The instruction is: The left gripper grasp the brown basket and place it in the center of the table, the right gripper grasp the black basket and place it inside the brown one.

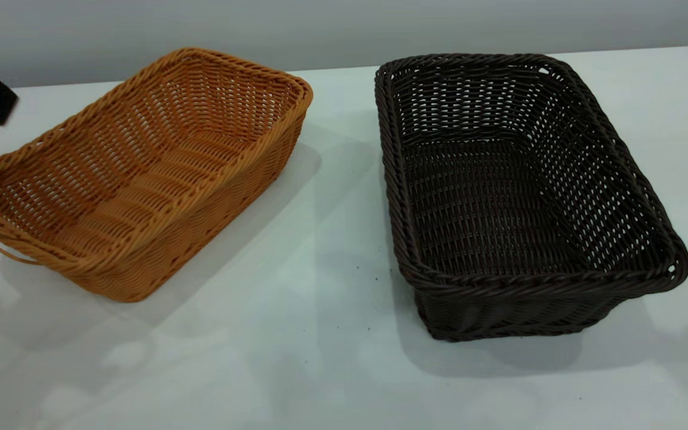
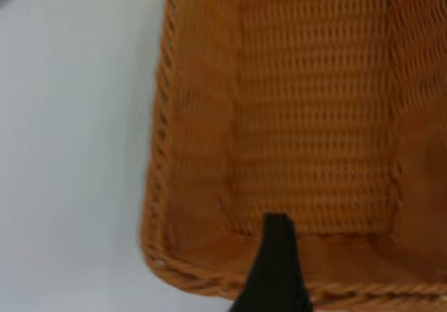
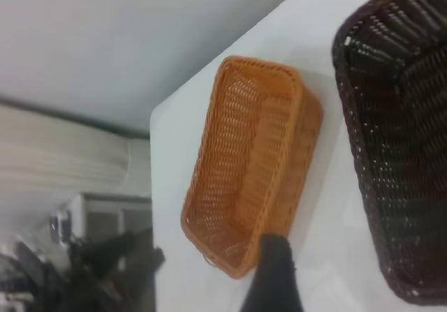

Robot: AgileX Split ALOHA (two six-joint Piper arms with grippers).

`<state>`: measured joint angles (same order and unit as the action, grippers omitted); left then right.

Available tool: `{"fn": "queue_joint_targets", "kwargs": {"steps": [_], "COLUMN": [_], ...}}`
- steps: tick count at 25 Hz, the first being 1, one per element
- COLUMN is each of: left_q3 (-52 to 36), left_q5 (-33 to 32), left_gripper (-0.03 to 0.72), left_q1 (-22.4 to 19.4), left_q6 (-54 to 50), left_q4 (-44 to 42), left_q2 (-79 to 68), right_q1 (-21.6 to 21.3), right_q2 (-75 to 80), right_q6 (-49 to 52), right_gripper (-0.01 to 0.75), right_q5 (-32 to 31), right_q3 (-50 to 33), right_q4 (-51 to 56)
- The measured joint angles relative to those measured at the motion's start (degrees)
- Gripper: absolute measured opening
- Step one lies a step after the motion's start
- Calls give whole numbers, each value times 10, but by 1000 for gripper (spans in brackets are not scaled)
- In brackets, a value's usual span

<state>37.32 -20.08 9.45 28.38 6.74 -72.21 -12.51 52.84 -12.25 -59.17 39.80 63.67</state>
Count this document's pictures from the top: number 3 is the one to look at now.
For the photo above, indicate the orange-brown wicker basket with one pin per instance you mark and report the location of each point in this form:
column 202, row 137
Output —
column 244, row 151

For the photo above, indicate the grey metal framed panel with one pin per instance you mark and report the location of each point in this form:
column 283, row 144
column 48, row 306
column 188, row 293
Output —
column 104, row 214

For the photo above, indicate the white pleated curtain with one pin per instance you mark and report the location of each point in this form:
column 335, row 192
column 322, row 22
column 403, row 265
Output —
column 70, row 144

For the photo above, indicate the dark brown wicker basket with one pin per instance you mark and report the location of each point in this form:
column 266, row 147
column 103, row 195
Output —
column 401, row 151

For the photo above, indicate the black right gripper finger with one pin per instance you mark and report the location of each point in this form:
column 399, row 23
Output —
column 272, row 277

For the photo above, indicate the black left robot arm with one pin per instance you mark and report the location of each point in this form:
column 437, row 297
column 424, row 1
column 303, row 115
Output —
column 104, row 256

